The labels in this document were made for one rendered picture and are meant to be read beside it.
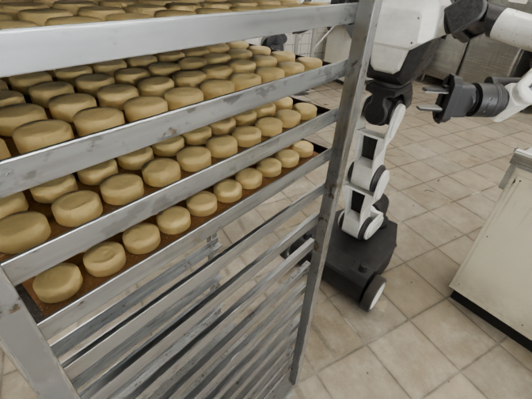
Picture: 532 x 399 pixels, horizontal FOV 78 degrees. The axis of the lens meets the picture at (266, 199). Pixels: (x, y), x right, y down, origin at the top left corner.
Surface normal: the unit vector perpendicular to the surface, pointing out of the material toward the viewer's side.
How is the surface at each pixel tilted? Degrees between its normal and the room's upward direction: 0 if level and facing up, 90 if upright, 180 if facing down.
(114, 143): 90
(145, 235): 0
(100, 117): 0
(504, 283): 90
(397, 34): 90
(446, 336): 0
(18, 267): 90
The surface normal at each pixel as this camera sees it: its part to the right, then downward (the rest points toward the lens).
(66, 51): 0.76, 0.41
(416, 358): 0.05, -0.81
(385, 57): -0.65, 0.41
